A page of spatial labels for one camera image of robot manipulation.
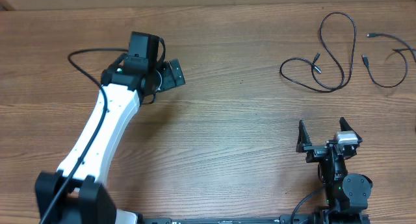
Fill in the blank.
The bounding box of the black usb cable split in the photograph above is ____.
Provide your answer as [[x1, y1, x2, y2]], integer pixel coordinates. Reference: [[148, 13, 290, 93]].
[[361, 32, 415, 88]]

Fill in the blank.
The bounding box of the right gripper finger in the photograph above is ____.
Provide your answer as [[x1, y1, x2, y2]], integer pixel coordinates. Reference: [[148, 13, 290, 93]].
[[296, 119, 313, 153], [339, 117, 363, 143]]

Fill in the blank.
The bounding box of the black usb cable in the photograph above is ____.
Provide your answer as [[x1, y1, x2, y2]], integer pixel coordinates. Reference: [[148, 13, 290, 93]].
[[279, 11, 358, 94]]

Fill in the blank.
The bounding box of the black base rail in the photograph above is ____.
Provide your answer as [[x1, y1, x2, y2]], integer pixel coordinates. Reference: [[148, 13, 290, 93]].
[[142, 214, 315, 224]]

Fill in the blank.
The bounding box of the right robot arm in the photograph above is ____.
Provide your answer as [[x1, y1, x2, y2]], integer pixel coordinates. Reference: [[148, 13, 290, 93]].
[[290, 118, 373, 223]]

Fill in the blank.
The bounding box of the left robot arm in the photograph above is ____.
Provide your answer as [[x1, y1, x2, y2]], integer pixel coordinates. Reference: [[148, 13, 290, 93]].
[[34, 32, 185, 223]]

